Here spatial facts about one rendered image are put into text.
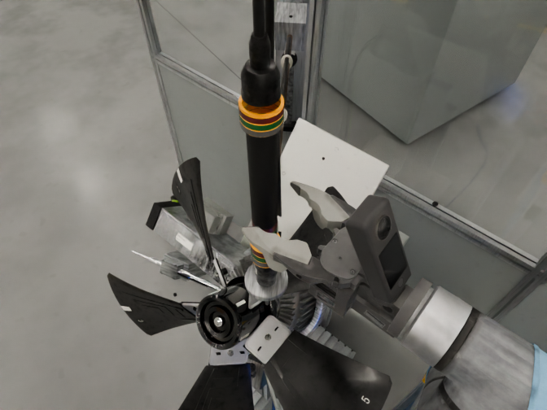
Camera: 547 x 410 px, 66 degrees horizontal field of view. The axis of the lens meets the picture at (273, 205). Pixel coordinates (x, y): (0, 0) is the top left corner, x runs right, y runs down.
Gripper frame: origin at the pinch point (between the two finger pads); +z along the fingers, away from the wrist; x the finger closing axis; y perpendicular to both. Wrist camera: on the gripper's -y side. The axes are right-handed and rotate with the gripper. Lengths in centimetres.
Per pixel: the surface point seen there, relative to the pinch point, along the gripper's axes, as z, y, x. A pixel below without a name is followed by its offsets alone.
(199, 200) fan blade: 27.3, 29.2, 7.9
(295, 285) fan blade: 0.2, 32.4, 6.9
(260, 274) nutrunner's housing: 0.7, 15.7, -2.1
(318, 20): 42, 20, 69
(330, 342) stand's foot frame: 4, 158, 47
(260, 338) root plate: 2.5, 47.2, -1.5
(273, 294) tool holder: -1.5, 19.8, -1.9
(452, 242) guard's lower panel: -18, 75, 70
